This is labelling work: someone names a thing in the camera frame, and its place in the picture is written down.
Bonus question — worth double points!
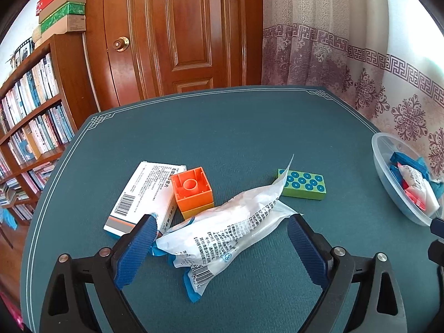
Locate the green dotted toy brick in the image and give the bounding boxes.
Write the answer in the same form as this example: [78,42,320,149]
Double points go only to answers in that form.
[281,170,327,201]

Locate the white crinkled plastic packet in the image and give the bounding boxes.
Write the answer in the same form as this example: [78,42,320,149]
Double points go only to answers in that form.
[152,168,296,302]

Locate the patterned purple curtain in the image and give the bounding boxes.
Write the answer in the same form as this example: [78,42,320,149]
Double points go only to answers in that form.
[261,0,443,177]

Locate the white blue medicine box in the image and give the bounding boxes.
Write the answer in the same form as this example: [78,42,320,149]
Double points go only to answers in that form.
[104,161,187,238]

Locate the brass door knob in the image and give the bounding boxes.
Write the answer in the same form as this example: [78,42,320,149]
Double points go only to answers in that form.
[113,36,130,52]

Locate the red white snack packet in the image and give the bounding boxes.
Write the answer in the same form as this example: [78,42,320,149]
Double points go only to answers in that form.
[397,163,440,216]

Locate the brown wooden door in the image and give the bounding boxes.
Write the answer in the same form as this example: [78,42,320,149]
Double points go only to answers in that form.
[86,0,263,110]

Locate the clear plastic bowl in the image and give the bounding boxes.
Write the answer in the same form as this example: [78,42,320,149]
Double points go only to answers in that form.
[371,132,443,226]

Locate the stacked cardboard boxes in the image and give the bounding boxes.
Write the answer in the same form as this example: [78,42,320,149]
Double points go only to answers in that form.
[32,0,86,47]

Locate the blue snack packet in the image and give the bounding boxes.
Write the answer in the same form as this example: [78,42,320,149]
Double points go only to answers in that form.
[388,151,444,199]

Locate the wooden bookshelf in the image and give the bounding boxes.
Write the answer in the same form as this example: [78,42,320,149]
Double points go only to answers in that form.
[1,33,98,225]

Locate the orange yellow toy brick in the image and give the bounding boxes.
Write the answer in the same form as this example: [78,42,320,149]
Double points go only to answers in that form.
[170,167,214,220]

